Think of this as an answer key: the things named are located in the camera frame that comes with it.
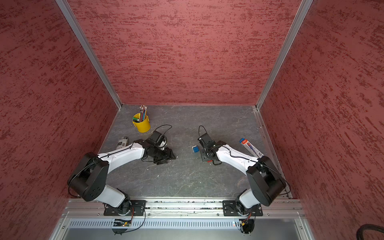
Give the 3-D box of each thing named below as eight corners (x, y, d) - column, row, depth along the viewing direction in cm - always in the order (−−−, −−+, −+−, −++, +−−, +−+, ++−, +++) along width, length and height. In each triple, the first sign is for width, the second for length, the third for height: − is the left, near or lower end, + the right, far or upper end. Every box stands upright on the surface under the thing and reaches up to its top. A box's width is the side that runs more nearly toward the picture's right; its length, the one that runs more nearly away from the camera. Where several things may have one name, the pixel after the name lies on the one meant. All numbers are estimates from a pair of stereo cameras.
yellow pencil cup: (135, 130, 108) (129, 120, 98) (141, 123, 112) (136, 112, 103) (146, 134, 105) (141, 124, 96) (152, 126, 110) (148, 115, 101)
